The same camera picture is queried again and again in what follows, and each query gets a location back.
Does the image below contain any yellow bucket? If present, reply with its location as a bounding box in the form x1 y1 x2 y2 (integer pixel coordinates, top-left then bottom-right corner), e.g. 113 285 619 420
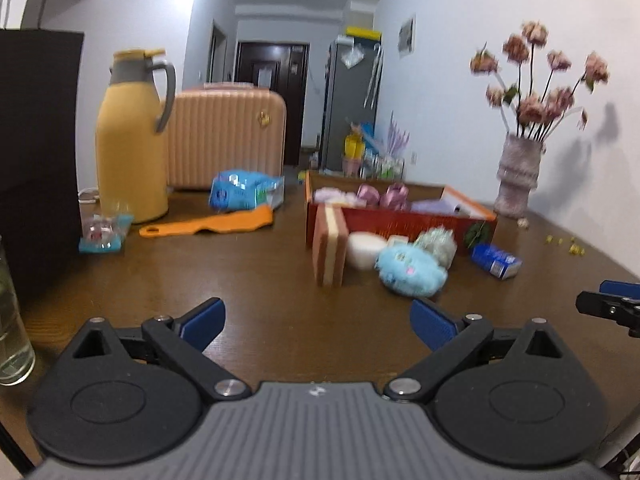
344 131 366 159

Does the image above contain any pink textured vase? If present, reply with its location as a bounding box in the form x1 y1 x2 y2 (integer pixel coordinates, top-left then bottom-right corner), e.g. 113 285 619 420
494 133 542 219

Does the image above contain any dark brown entrance door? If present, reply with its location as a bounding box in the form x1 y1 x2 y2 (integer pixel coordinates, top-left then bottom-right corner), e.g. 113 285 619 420
234 40 309 166

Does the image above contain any pink ribbed suitcase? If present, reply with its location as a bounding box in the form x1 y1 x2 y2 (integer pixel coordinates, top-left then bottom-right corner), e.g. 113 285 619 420
165 84 283 190

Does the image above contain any wall electrical panel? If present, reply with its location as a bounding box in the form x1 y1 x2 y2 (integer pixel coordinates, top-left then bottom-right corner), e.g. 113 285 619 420
397 15 416 58

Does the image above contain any pale green fluffy ball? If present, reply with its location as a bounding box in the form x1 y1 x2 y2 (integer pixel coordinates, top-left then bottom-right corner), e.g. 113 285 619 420
413 226 458 269

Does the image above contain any blue fluffy plush toy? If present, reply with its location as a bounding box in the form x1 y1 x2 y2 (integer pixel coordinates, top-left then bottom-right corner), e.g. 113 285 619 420
374 244 448 298

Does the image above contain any yellow box on refrigerator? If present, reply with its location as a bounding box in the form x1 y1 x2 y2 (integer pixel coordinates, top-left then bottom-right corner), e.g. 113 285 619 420
345 26 382 42

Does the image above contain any orange plastic comb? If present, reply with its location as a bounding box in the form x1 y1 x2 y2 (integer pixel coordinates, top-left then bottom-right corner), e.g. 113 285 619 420
139 205 273 238

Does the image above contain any black paper bag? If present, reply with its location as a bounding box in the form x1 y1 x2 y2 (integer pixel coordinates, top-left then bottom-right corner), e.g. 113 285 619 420
1 29 84 301

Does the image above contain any brown layered sponge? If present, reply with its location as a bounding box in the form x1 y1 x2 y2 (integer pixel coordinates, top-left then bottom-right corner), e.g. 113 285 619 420
312 204 349 287

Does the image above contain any pink satin bow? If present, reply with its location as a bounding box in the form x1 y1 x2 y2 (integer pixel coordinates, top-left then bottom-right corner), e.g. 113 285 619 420
357 183 409 210

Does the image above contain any small candy packet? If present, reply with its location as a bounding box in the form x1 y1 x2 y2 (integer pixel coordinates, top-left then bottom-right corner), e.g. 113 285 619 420
78 214 134 255

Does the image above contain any blue tissue pack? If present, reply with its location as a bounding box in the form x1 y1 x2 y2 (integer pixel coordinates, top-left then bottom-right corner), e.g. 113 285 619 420
208 169 285 211

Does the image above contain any yellow thermos jug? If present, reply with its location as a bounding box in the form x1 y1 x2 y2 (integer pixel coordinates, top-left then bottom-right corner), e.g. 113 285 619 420
96 49 177 224

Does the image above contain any purple fluffy plush toy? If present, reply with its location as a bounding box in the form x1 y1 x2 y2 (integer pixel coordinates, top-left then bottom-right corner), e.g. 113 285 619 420
314 188 367 208

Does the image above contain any orange cardboard box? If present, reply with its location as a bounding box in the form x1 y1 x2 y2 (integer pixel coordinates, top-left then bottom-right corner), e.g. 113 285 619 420
305 171 498 255

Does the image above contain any glass bottle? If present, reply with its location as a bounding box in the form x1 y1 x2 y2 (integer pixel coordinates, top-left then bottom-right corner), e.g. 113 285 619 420
0 249 36 387

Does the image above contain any white round sponge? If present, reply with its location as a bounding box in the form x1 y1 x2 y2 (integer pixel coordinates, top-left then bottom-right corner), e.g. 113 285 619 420
346 232 387 271

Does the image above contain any grey refrigerator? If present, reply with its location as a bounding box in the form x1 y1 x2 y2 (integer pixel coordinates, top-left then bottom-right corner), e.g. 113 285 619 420
319 36 382 171

